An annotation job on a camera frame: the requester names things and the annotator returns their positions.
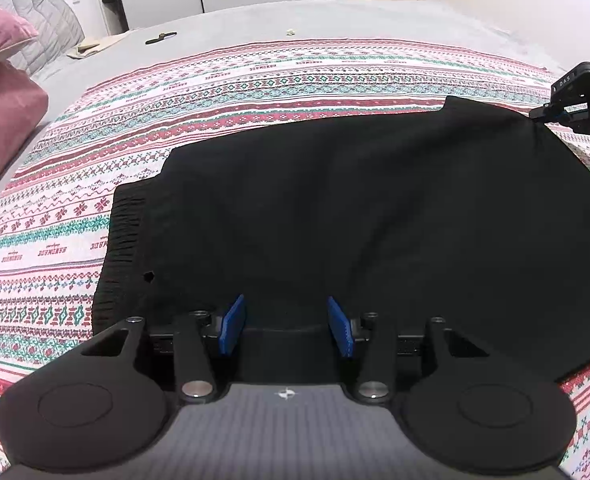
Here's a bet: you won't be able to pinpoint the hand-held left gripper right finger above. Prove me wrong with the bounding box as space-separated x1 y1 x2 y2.
326 296 490 406

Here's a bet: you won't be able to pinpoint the plain pink pillow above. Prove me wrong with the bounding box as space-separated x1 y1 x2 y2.
0 60 50 211

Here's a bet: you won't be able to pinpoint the beige cloth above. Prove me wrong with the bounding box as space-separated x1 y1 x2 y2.
65 35 126 60

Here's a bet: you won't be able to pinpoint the patterned pink striped blanket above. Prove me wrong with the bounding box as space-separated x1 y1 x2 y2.
0 37 590 480

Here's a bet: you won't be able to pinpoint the black pants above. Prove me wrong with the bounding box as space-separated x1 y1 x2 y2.
92 95 590 383

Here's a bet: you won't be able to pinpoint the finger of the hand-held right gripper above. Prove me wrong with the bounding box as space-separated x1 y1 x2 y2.
528 102 576 122

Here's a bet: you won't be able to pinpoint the grey quilted pillow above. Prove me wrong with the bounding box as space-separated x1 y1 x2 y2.
0 0 86 77

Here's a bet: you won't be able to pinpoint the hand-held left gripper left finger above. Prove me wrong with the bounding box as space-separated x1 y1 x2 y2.
78 294 247 406

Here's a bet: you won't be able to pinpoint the bed with grey sheet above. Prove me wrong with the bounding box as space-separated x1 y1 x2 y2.
0 0 590 211

